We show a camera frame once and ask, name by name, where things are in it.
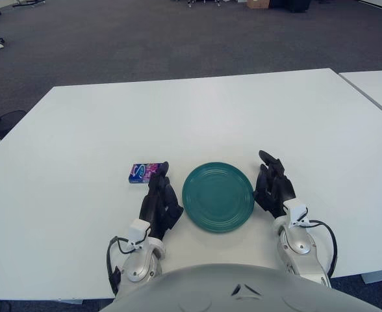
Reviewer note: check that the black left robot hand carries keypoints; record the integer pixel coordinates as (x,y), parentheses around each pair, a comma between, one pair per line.
(157,201)

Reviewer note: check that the grey robot torso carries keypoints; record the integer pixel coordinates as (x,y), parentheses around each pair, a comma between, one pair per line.
(236,292)

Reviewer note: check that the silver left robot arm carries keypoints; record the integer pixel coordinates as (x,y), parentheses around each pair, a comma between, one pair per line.
(139,260)

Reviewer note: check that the black chair base frame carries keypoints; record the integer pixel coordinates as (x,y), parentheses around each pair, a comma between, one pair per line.
(25,2)

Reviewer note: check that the white table frame beam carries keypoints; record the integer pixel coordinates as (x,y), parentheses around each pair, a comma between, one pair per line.
(379,279)

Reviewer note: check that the purple blue gum pack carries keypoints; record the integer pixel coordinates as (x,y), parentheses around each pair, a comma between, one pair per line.
(140,174)

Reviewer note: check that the black cabinet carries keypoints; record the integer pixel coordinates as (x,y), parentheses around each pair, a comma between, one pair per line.
(291,5)

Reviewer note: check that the teal ceramic plate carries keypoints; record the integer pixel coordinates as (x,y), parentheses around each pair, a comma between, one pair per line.
(217,198)

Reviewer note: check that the brown cardboard box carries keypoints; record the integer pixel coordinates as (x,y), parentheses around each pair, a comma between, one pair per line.
(257,3)

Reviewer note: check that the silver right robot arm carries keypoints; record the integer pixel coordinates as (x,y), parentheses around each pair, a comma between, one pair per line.
(299,243)

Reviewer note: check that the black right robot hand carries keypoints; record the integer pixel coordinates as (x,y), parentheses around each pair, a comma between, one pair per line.
(275,188)

